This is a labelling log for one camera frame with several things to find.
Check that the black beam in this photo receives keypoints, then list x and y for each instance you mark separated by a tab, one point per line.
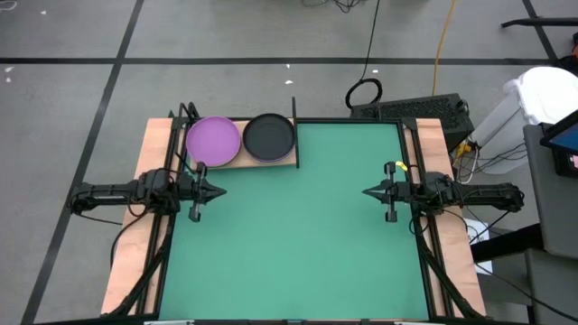
506	244

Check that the white trash bin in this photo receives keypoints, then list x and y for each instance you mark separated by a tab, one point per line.
501	126

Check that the black round plate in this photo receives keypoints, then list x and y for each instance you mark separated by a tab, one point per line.
269	137

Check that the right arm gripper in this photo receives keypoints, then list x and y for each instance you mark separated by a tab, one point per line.
406	192

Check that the black stand leg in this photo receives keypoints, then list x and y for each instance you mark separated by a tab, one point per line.
542	21

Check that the black aluminium table frame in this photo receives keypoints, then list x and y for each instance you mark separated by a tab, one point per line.
352	120

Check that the green table mat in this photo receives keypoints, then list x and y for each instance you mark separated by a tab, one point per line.
293	248

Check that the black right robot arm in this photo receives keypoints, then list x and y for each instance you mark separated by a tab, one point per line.
478	192

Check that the white paper sheet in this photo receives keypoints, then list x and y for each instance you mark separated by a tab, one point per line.
478	230

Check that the yellow plug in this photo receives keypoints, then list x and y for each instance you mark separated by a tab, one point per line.
463	149

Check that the black frame wooden shelf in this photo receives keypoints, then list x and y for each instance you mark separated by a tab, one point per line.
266	165

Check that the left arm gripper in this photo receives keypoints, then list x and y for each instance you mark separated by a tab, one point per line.
187	192

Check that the black screen device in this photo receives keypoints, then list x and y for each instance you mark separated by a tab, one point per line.
566	140

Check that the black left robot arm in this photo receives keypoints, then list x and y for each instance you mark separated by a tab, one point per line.
108	192

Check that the grey cabinet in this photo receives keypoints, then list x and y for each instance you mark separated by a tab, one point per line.
555	216

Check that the black perforated computer case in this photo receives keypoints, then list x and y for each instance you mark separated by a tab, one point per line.
415	108

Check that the yellow tape tag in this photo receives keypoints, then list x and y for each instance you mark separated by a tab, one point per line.
400	166

